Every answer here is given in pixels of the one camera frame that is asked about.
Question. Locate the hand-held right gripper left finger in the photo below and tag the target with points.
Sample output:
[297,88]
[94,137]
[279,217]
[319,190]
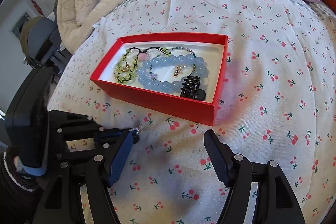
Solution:
[119,158]

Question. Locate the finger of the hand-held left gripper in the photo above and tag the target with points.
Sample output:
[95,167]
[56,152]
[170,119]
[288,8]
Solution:
[105,142]
[110,132]

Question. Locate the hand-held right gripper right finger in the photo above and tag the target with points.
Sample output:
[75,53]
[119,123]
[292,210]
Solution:
[218,158]

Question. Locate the small silver earring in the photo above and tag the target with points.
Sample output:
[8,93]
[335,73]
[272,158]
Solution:
[139,130]

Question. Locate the red cardboard box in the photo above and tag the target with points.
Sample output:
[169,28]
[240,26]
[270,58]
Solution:
[157,106]

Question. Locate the gold dangle earring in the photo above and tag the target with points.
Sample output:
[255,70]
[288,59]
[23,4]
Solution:
[178,72]

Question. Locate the person's left forearm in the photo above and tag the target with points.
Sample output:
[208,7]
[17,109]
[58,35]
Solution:
[13,192]

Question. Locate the olive jacket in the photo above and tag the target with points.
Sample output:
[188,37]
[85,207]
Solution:
[27,35]

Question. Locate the cherry print bedsheet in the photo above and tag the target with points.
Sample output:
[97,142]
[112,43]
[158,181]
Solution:
[262,82]

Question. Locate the grey-blue chair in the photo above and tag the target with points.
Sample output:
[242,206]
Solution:
[44,32]

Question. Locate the red wall ornament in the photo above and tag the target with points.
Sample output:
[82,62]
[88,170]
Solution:
[36,6]

